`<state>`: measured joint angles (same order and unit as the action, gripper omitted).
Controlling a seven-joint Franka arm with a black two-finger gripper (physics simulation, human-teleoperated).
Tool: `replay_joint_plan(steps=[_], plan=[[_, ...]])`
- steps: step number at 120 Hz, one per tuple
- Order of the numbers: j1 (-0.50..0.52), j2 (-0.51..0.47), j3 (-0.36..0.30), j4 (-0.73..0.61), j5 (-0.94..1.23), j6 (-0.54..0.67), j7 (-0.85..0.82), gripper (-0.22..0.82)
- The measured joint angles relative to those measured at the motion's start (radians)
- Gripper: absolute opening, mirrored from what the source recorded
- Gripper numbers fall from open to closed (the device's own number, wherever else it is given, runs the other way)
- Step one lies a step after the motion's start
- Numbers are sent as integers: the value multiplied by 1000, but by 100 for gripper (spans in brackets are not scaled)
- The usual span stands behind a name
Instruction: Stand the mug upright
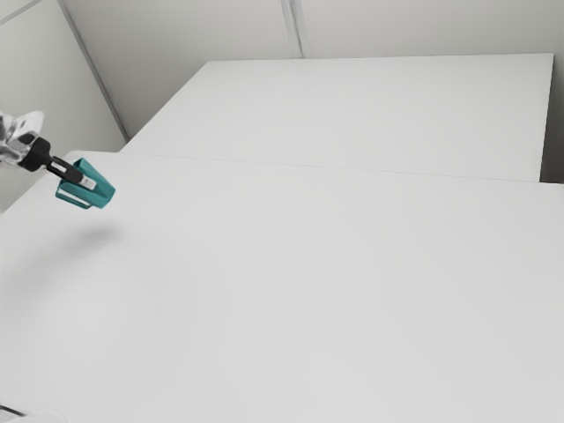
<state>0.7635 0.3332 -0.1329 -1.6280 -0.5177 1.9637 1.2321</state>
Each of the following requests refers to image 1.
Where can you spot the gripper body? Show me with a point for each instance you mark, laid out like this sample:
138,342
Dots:
36,154

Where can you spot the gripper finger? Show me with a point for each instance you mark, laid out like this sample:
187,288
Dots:
72,174

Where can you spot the teal faceted mug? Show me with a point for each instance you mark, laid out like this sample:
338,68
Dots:
94,191

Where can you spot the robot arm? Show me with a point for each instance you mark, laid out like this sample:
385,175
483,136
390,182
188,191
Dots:
15,134

